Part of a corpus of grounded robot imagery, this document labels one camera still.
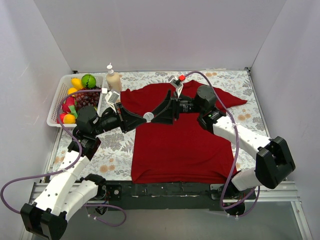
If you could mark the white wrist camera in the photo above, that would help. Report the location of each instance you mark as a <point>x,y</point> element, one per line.
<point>111,98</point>
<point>177,82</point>

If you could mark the white plastic fruit basket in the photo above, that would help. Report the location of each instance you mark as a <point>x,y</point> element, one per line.
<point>61,92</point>

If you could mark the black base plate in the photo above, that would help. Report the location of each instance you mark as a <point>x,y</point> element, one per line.
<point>159,196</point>

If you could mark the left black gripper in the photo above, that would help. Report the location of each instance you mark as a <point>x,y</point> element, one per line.
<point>120,116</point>

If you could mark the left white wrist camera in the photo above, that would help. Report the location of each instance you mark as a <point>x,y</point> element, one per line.
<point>111,98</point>

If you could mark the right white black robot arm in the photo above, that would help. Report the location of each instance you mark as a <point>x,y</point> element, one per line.
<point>273,159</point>

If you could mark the purple toy grapes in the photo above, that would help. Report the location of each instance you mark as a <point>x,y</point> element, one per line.
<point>87,99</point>

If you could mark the round patterned brooch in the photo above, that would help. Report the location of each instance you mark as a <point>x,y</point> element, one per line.
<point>148,116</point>

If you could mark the green toy apple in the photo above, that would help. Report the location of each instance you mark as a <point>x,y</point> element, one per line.
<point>88,81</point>

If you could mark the orange toy fruit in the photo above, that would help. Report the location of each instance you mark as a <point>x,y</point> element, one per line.
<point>72,91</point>

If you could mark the floral tablecloth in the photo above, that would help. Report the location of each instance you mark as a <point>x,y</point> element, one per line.
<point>113,159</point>

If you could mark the cream lotion pump bottle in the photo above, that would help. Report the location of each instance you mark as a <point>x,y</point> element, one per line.
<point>113,79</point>

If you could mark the pink toy dragon fruit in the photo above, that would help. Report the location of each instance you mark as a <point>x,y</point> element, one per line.
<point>68,106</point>

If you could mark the red yellow toy peach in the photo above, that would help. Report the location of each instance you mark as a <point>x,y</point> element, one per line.
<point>66,118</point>

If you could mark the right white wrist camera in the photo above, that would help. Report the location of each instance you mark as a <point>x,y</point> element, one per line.
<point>177,82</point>

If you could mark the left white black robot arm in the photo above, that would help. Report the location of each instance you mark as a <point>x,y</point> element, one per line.
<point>49,214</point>

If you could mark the aluminium frame rail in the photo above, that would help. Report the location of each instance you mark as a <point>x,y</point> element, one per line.
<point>285,192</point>

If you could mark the yellow toy mango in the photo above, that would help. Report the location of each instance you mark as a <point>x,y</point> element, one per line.
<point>77,83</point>

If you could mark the red t-shirt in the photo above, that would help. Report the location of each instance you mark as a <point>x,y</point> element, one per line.
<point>182,152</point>

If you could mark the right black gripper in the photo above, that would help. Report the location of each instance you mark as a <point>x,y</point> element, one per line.
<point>175,108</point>

